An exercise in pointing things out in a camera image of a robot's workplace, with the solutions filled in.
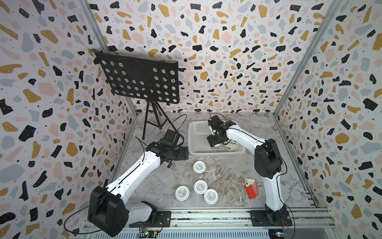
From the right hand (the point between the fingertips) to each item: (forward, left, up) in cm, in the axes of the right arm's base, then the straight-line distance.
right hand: (214, 140), depth 97 cm
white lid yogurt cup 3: (-34, +3, 0) cm, 34 cm away
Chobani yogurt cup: (-3, -11, 0) cm, 12 cm away
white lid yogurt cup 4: (-33, +18, 0) cm, 37 cm away
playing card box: (-24, -19, -5) cm, 31 cm away
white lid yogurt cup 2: (-29, +8, 0) cm, 31 cm away
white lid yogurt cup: (-18, +9, -1) cm, 20 cm away
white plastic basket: (+2, +11, -6) cm, 13 cm away
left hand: (-15, +18, +8) cm, 25 cm away
